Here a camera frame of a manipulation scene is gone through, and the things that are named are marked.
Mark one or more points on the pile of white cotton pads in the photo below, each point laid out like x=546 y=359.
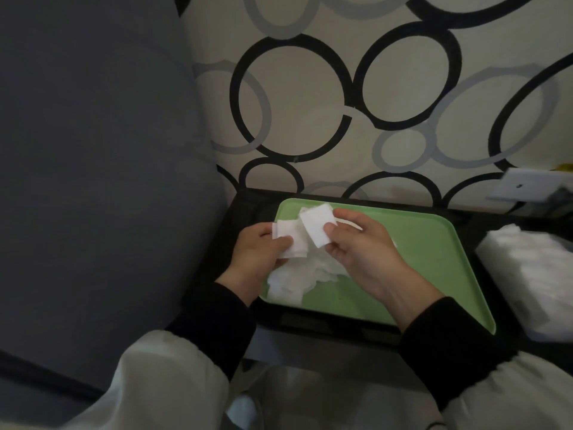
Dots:
x=304 y=277

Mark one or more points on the white wall socket plate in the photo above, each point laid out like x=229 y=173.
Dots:
x=519 y=185

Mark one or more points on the grey upholstered sofa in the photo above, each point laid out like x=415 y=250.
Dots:
x=89 y=197

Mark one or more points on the green plastic tray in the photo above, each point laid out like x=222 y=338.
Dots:
x=429 y=273

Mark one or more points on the person's left forearm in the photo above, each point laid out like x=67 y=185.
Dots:
x=179 y=367

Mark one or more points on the yellow warning sticker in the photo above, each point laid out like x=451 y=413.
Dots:
x=565 y=167

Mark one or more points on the person's right forearm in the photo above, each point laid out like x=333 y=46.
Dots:
x=470 y=367

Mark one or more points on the person's right hand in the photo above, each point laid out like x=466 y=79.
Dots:
x=376 y=264

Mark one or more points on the person's left hand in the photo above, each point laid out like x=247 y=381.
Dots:
x=250 y=259

